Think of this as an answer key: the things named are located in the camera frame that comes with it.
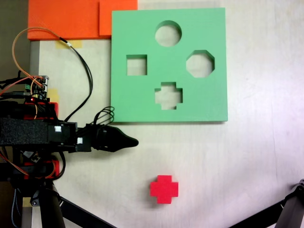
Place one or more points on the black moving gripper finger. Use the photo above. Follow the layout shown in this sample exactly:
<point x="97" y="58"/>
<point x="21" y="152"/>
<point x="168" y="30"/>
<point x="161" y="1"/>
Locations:
<point x="128" y="142"/>

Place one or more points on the yellow masking tape piece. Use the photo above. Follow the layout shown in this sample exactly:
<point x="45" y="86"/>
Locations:
<point x="76" y="44"/>
<point x="54" y="95"/>
<point x="26" y="202"/>

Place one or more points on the red printed base clamp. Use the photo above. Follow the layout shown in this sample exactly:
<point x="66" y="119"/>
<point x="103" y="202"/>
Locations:
<point x="55" y="166"/>
<point x="53" y="107"/>

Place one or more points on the black tripod leg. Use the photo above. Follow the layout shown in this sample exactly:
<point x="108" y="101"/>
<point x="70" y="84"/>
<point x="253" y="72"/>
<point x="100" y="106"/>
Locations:
<point x="293" y="211"/>
<point x="51" y="213"/>

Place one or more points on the small black circuit board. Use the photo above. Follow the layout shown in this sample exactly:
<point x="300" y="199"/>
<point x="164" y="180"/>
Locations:
<point x="29" y="155"/>

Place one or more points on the red cross columnar block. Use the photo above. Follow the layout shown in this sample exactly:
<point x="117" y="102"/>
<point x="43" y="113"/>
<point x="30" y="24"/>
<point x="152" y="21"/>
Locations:
<point x="164" y="190"/>

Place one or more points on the green shape sorting board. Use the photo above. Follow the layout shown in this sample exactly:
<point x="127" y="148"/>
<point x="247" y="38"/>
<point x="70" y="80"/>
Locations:
<point x="133" y="107"/>

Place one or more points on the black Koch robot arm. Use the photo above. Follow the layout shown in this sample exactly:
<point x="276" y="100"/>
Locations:
<point x="23" y="130"/>

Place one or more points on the circuit board with green terminal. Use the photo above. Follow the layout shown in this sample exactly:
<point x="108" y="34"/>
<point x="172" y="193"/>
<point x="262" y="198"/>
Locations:
<point x="39" y="92"/>

